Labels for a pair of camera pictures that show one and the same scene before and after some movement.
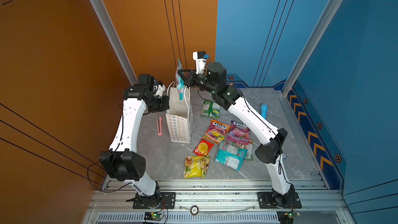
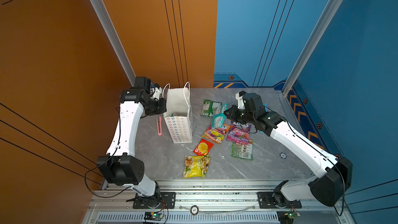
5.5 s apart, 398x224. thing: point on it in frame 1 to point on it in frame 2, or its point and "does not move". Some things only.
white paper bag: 179,114 does not move
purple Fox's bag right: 238,133 does not move
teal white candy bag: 230,156 to 218,119
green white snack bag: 249,155 does not move
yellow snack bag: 196,166 does not move
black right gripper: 190,80 to 233,110
